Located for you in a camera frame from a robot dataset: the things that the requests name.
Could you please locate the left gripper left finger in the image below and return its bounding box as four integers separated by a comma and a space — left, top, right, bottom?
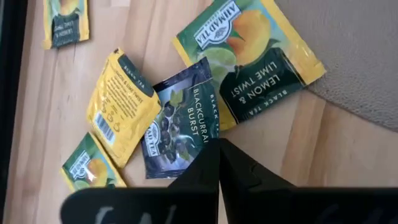
60, 139, 221, 224

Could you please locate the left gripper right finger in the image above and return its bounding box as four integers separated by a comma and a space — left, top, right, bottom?
219, 139, 398, 224

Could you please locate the blackcurrant tea packet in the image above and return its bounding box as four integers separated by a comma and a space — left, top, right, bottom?
141, 57, 221, 180

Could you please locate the lemon lime tea packet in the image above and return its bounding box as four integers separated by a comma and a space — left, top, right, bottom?
60, 131, 127, 193
42, 0, 91, 50
172, 0, 327, 132
86, 47, 162, 169

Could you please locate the round grey mat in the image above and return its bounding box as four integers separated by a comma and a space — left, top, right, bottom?
275, 0, 398, 133

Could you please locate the black aluminium table frame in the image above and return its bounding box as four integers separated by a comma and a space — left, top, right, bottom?
0, 0, 29, 224

